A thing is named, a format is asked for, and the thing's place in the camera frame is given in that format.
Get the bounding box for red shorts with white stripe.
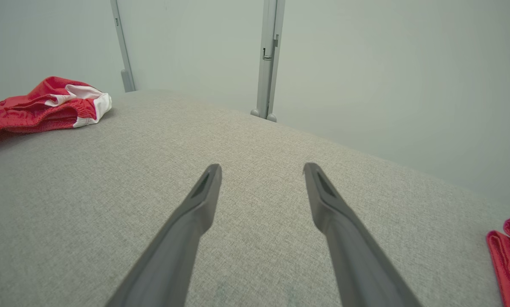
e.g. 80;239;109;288
0;76;113;149

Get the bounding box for red Bulls 23 jersey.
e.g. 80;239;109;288
486;216;510;307

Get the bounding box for grey frame post with latch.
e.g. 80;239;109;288
250;0;287;123

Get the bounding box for grey metal frame post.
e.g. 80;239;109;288
110;0;136;93

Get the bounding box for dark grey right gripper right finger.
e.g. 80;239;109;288
303;162;422;307

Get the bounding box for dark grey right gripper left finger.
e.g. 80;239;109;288
106;164;222;307

